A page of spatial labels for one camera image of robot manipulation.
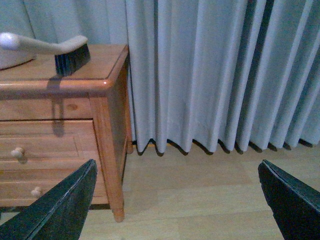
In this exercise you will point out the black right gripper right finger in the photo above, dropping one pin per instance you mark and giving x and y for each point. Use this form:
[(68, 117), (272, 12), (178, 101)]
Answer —
[(295, 205)]

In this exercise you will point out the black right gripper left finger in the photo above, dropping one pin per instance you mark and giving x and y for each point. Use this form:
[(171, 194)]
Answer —
[(60, 213)]

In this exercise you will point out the beige plastic dustpan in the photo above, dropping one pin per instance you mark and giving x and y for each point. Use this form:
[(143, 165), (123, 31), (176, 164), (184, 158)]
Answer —
[(11, 58)]

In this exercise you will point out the round wooden lower drawer knob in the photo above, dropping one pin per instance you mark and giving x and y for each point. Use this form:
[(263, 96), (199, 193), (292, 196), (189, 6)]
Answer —
[(36, 192)]

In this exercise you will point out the round wooden drawer knob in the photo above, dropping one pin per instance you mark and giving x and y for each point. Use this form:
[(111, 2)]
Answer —
[(18, 153), (36, 192)]

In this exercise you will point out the round wooden upper drawer knob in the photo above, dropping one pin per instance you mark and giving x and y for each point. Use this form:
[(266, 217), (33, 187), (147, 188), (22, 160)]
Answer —
[(18, 153)]

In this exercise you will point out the wooden nightstand with drawers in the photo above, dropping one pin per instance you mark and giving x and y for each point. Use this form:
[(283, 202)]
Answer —
[(61, 122)]

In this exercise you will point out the beige hand brush black bristles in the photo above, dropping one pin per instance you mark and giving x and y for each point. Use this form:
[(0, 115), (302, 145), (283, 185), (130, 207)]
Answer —
[(69, 55)]

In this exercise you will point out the light grey pleated curtain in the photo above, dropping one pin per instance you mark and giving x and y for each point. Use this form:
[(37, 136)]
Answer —
[(230, 71)]

